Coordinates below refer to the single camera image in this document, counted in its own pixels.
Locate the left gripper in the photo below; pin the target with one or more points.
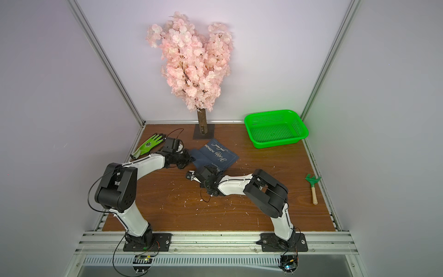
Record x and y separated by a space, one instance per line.
189 158

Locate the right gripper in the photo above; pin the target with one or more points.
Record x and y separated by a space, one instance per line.
198 176

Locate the blue fish-print pillowcase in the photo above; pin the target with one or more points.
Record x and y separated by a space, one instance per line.
214 154

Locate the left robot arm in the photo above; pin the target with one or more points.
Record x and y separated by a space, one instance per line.
117 189

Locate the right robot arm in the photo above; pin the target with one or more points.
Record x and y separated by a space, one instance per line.
266 192

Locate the green black work glove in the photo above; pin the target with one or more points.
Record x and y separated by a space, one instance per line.
148 145

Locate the green plastic basket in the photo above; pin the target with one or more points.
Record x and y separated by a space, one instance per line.
275 128

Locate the pink cherry blossom tree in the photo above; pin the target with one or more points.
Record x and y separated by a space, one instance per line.
196 64

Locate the green toy rake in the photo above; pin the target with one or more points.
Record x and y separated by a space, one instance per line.
313 180

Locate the left controller board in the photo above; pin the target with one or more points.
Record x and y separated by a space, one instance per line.
141 264

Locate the controller board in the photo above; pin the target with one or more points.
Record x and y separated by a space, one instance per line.
288 263
141 264

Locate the right controller board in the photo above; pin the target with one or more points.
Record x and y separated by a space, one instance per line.
288 263

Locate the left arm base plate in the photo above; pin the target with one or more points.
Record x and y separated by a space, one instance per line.
149 242

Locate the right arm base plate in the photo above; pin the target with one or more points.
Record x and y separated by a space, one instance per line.
269 242

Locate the aluminium front rail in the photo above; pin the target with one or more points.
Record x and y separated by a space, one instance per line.
226 243

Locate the aluminium frame corner post left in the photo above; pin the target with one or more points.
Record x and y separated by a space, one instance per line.
100 52

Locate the aluminium frame corner post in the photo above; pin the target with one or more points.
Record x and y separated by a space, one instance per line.
343 28
100 52

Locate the aluminium frame corner post right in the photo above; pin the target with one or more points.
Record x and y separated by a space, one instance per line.
343 28

